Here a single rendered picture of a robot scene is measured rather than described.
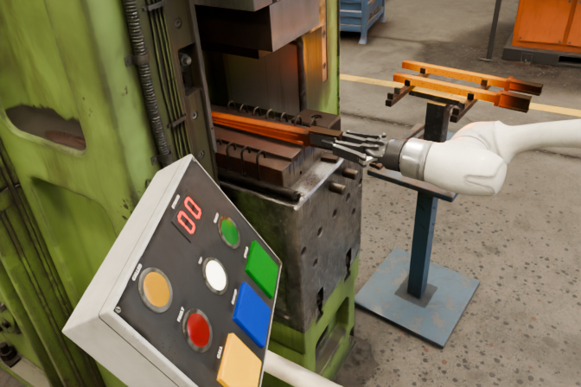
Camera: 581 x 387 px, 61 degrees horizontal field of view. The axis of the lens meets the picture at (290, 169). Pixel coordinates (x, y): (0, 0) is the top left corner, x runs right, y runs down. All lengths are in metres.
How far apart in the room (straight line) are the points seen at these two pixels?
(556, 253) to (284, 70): 1.62
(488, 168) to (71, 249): 1.07
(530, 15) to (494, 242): 2.52
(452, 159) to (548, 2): 3.61
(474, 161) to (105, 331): 0.76
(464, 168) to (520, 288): 1.36
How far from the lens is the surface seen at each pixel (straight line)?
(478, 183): 1.08
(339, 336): 1.87
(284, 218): 1.20
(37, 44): 1.14
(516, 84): 1.73
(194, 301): 0.71
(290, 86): 1.50
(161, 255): 0.69
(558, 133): 1.15
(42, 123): 1.24
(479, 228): 2.63
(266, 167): 1.20
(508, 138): 1.21
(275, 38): 1.05
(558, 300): 2.38
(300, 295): 1.36
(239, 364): 0.75
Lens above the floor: 1.62
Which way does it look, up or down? 33 degrees down
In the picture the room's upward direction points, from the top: 4 degrees counter-clockwise
